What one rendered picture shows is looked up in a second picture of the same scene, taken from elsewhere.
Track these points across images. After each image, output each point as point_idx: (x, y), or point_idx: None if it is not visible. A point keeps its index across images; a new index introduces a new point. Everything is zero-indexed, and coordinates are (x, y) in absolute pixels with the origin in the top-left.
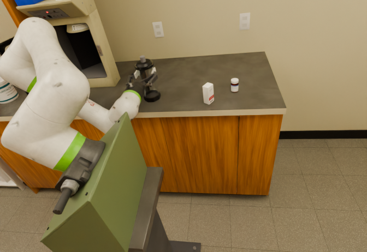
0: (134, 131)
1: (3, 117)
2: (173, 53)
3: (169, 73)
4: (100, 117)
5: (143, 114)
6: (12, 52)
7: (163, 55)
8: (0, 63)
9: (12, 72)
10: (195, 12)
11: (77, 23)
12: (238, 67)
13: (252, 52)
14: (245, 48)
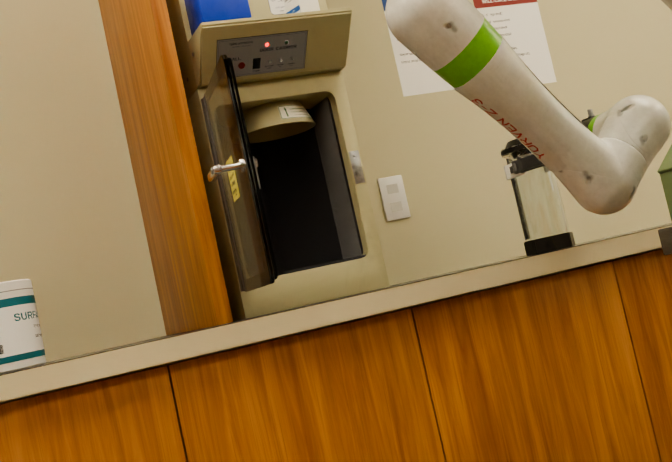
0: (549, 344)
1: (99, 355)
2: (439, 264)
3: (500, 261)
4: (599, 139)
5: (585, 253)
6: None
7: (411, 275)
8: None
9: None
10: (479, 148)
11: (291, 104)
12: (652, 227)
13: (632, 231)
14: (610, 230)
